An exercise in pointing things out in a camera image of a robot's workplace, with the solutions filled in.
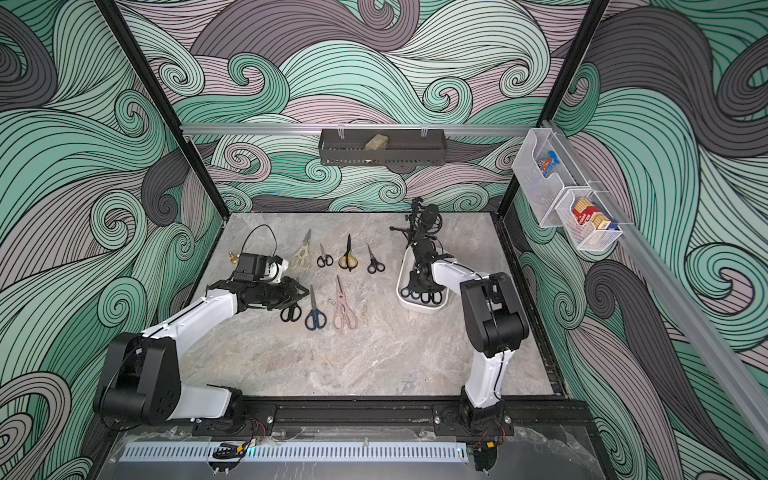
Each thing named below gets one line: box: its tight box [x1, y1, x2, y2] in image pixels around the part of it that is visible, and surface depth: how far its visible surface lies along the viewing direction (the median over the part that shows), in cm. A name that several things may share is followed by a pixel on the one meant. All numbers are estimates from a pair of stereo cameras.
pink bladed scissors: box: [333, 275, 358, 332], surface depth 94 cm
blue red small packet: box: [537, 150, 561, 178], surface depth 85 cm
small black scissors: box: [316, 242, 334, 268], surface depth 109 cm
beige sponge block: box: [364, 133, 389, 151], surface depth 94 cm
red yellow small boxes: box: [573, 198, 612, 230], surface depth 67 cm
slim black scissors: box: [420, 286, 446, 304], surface depth 97 cm
